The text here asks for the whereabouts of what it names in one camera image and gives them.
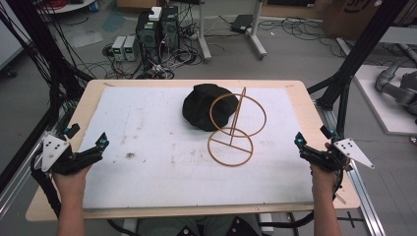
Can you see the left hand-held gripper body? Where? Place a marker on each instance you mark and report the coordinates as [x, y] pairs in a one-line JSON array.
[[54, 152]]

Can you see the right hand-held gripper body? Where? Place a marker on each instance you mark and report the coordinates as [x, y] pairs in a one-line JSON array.
[[352, 150]]

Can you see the person's left hand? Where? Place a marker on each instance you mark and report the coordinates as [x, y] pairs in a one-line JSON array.
[[72, 183]]

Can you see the person's right hand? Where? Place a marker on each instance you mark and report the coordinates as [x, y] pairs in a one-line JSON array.
[[324, 182]]

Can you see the white platform board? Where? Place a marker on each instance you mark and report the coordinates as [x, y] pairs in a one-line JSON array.
[[387, 114]]

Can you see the white table mat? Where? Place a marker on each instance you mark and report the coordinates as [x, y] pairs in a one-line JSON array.
[[157, 177]]

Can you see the grey power supply unit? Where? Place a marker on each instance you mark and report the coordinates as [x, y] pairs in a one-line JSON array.
[[131, 48], [118, 48]]

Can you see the black cap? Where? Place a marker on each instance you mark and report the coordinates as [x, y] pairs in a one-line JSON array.
[[198, 106]]

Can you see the white board panel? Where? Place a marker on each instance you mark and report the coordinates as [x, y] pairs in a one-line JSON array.
[[8, 39]]

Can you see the white metal stand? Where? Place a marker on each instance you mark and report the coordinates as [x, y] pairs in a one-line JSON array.
[[257, 36]]

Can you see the black computer tower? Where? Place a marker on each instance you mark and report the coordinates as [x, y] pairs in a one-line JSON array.
[[169, 28], [148, 36]]

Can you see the brown cardboard box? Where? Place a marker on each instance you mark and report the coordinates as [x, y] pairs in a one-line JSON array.
[[354, 16]]

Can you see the white round table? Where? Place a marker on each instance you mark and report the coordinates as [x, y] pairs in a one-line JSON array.
[[65, 6]]

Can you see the person's dark clothing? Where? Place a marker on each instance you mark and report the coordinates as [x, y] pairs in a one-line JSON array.
[[209, 226]]

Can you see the flat black box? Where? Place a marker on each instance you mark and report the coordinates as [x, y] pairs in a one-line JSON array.
[[242, 23]]

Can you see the white box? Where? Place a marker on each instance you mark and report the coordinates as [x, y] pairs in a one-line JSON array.
[[155, 13]]

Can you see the aluminium rail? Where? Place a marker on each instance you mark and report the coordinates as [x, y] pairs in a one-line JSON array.
[[14, 187], [364, 196]]

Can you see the black metal frame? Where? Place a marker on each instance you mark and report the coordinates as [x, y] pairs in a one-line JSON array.
[[42, 49], [357, 59]]

